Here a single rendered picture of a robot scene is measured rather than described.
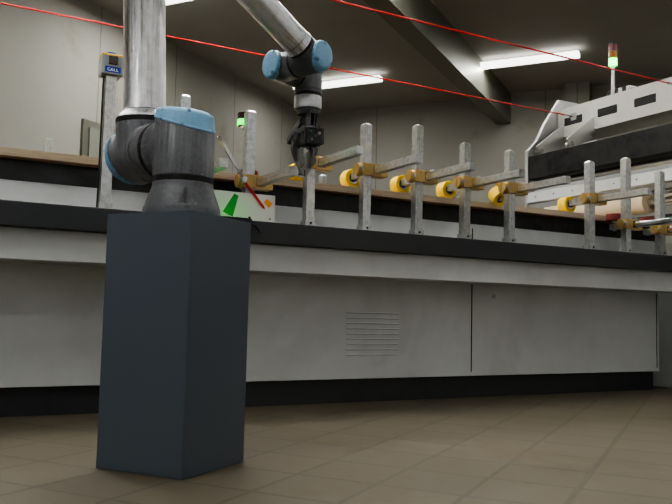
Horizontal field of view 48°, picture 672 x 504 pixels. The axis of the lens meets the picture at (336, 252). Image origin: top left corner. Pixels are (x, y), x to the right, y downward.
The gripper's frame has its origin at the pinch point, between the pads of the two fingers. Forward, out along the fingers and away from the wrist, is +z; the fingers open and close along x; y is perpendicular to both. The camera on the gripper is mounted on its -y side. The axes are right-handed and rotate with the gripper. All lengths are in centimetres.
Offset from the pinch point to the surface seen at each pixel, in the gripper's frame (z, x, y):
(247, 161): -9.1, -5.1, -35.8
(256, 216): 10.8, -1.2, -35.1
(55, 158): -5, -69, -52
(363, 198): 0, 44, -36
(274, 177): -1.2, -1.4, -19.6
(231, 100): -220, 229, -674
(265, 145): -180, 298, -723
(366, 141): -23, 45, -36
